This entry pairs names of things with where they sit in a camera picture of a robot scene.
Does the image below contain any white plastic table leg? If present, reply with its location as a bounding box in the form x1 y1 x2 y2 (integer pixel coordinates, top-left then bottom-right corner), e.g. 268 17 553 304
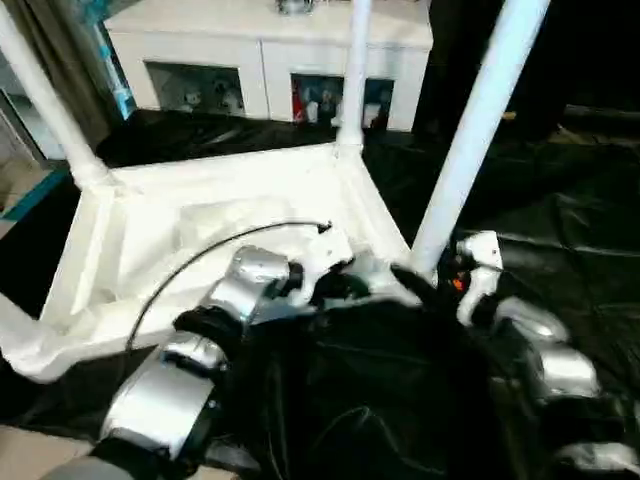
332 0 374 159
409 0 551 281
0 0 114 191
0 294 51 384

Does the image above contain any white plastic table top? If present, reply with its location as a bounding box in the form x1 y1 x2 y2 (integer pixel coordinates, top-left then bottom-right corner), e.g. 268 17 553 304
0 139 426 386

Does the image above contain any black mat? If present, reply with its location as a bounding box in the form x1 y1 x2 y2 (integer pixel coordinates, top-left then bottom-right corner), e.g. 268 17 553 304
0 107 640 480

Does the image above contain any dark low bench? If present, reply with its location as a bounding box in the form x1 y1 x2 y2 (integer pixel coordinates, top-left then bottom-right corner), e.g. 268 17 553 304
559 104 640 146

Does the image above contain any black speaker with gold label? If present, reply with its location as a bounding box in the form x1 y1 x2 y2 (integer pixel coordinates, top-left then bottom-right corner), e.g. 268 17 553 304
412 0 640 144

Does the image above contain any white glass-door cabinet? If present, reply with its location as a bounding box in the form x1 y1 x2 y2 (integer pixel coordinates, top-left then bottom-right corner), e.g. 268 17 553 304
104 0 434 132

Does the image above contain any clear glass jar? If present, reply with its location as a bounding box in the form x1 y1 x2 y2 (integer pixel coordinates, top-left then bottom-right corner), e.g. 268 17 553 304
274 0 319 15

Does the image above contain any light blue plastic rack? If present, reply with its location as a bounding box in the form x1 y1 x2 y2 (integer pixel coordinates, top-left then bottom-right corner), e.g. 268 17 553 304
92 14 137 116

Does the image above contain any teal floor strip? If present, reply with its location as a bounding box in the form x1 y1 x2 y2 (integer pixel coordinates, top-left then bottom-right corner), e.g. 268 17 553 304
0 167 69 219

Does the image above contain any grey-brown curtain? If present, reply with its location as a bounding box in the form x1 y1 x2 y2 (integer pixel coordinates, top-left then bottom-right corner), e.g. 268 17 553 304
4 0 121 146

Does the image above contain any glass sliding door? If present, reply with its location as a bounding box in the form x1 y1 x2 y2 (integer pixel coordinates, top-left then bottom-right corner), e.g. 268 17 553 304
0 54 54 161

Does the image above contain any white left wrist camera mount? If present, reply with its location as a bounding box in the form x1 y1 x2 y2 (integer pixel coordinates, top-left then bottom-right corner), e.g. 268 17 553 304
289 232 354 307

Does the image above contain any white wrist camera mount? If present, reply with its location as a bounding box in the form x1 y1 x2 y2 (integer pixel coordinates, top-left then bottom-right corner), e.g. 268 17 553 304
454 229 504 326
289 232 354 307

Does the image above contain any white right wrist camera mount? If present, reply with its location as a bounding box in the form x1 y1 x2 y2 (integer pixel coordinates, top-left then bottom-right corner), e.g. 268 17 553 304
454 229 504 326

